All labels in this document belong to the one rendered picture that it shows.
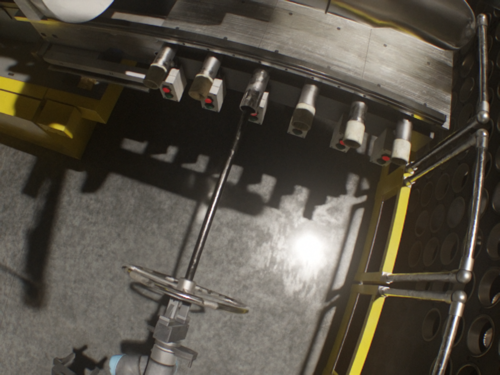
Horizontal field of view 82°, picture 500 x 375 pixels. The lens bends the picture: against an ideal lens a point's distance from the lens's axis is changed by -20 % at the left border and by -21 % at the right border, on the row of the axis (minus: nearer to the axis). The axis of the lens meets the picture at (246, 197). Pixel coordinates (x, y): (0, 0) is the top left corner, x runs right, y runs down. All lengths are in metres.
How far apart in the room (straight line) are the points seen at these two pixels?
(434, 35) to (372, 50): 0.61
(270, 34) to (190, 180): 1.03
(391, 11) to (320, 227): 1.47
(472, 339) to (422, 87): 1.56
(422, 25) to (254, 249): 1.49
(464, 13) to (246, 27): 0.76
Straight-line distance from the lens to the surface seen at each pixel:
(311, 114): 1.11
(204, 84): 1.14
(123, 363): 1.17
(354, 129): 1.12
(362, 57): 1.23
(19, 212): 2.36
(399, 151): 1.16
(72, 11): 0.83
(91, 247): 2.05
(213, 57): 1.20
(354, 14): 0.65
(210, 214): 1.01
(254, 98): 1.11
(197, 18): 1.26
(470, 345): 2.28
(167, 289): 0.83
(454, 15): 0.67
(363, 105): 1.17
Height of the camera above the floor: 1.86
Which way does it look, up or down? 78 degrees down
